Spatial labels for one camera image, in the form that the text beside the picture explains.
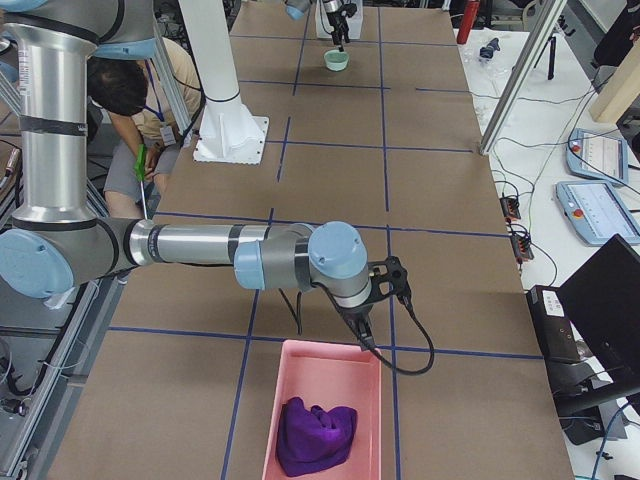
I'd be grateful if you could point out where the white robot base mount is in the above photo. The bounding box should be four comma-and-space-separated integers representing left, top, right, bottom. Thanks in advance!
179, 0, 269, 165

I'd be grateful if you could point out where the black tripod leg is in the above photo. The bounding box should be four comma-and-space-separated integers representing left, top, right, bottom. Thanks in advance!
547, 36, 557, 80

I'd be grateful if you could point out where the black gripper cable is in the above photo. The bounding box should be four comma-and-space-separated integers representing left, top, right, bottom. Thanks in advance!
319, 279, 436, 376

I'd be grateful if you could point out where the light blue teach pendant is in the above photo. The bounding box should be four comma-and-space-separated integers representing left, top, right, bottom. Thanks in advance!
566, 128, 629, 186
555, 180, 639, 246

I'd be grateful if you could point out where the pink plastic bin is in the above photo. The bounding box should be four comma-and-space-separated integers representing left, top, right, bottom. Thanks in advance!
262, 340, 382, 479

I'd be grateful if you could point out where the power strip with plugs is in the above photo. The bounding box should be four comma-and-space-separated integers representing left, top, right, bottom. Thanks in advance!
499, 195, 534, 265

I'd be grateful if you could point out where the red bottle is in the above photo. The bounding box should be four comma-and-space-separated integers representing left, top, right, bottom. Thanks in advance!
456, 0, 480, 45

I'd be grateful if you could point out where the aluminium extrusion post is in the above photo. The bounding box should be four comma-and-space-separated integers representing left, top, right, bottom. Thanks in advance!
479, 0, 567, 155

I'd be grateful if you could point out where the green handled screwdriver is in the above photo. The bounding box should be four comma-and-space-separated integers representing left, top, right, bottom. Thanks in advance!
133, 143, 148, 219

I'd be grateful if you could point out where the black equipment box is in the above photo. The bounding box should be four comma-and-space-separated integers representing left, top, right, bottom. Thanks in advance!
526, 285, 593, 364

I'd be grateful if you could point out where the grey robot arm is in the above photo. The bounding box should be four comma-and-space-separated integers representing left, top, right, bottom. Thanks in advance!
1, 1, 380, 350
284, 0, 358, 52

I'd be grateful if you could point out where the pale green bowl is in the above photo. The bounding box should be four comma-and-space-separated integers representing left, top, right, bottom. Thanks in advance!
323, 49, 350, 72

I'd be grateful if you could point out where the seated person in beige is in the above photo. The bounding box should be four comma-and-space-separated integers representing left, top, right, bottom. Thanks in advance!
87, 57, 182, 218

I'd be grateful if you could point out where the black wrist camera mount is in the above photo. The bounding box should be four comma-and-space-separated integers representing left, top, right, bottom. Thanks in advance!
367, 256, 412, 308

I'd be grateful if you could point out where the purple cloth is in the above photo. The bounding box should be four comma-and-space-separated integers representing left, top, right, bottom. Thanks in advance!
276, 397, 358, 477

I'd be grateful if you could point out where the black monitor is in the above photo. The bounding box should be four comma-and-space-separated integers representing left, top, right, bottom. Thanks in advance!
557, 234, 639, 377

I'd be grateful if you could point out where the translucent plastic storage box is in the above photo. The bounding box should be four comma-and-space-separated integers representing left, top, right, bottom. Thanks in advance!
315, 1, 362, 46

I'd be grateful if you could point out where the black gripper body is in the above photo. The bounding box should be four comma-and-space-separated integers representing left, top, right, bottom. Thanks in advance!
339, 305, 372, 335
327, 4, 356, 31

